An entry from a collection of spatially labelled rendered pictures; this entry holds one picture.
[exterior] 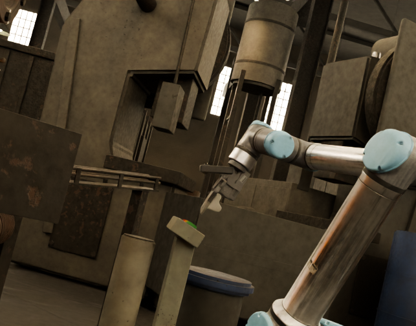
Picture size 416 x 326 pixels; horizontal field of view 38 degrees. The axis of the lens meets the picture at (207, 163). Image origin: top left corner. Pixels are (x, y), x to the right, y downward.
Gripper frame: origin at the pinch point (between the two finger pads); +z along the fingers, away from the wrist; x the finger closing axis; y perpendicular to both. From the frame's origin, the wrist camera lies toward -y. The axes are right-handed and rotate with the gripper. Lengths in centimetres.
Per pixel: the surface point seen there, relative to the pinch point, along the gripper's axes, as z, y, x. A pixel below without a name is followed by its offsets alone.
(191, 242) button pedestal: 11.1, 3.0, -4.6
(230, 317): 27, 36, 25
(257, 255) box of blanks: -3, 58, 143
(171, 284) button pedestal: 27.0, 6.1, 2.4
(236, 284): 14.9, 29.6, 22.4
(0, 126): 12, -42, -122
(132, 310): 40.8, -0.3, -1.2
